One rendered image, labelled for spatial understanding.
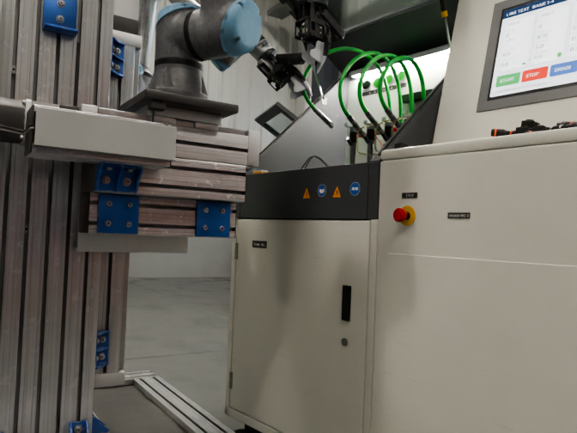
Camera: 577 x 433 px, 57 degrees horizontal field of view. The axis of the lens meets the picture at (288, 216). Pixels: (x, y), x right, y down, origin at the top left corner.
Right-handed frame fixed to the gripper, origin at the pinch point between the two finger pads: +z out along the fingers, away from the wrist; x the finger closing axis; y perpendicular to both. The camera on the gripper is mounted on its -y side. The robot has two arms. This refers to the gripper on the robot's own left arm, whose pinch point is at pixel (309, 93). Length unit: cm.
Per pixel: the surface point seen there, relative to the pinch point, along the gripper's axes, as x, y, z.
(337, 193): 20.7, 28.1, 32.2
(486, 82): 43, -20, 38
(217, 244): -689, -80, -39
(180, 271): -678, -6, -45
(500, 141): 67, 11, 49
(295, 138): -28.4, 2.5, 4.9
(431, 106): 30.4, -9.8, 32.5
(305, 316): 2, 56, 53
